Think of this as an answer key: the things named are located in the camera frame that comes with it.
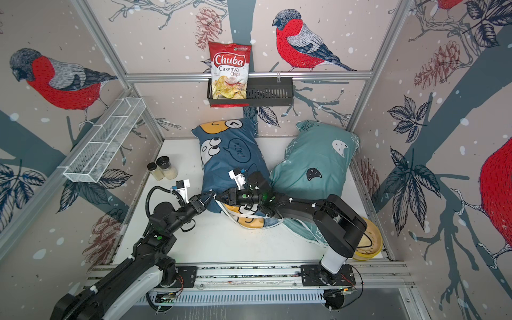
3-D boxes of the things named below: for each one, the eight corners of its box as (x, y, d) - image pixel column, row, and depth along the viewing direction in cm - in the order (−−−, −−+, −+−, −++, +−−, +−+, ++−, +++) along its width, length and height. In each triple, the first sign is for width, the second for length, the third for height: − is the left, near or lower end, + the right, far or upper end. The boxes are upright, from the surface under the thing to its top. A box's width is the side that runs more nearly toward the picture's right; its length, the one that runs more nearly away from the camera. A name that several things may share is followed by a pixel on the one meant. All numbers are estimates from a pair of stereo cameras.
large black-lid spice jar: (164, 179, 106) (154, 165, 96) (168, 170, 110) (158, 155, 100) (176, 179, 106) (166, 165, 96) (179, 170, 110) (170, 155, 100)
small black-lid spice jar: (154, 181, 105) (145, 168, 97) (157, 174, 108) (148, 162, 99) (164, 181, 105) (155, 168, 97) (167, 174, 108) (158, 162, 99)
